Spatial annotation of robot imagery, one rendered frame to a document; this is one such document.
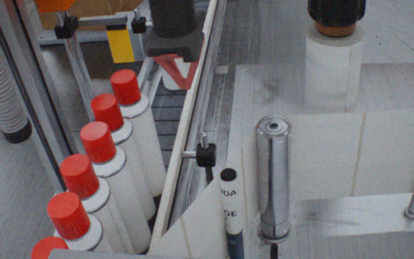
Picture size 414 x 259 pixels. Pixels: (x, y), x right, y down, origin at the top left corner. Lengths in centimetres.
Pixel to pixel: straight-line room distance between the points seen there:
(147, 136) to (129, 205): 10
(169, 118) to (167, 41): 27
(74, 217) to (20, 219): 39
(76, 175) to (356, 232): 37
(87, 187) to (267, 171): 20
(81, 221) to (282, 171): 23
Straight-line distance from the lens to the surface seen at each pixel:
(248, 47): 109
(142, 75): 80
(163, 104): 85
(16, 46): 60
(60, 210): 43
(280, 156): 50
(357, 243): 62
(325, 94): 69
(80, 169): 46
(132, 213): 56
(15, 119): 52
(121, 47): 63
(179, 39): 58
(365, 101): 84
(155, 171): 65
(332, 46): 64
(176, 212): 66
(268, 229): 60
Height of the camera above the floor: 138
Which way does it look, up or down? 39 degrees down
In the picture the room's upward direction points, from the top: 8 degrees counter-clockwise
